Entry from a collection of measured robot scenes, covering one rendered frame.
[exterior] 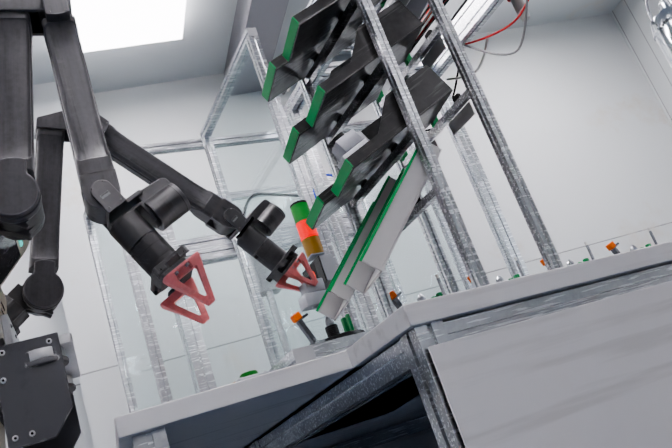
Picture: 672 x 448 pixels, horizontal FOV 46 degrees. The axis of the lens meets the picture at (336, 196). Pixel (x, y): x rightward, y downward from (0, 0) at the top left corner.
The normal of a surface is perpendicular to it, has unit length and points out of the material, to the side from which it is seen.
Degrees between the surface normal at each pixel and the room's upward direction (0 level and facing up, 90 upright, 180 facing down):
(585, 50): 90
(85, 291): 90
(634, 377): 90
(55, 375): 90
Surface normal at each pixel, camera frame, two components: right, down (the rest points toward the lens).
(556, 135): 0.23, -0.43
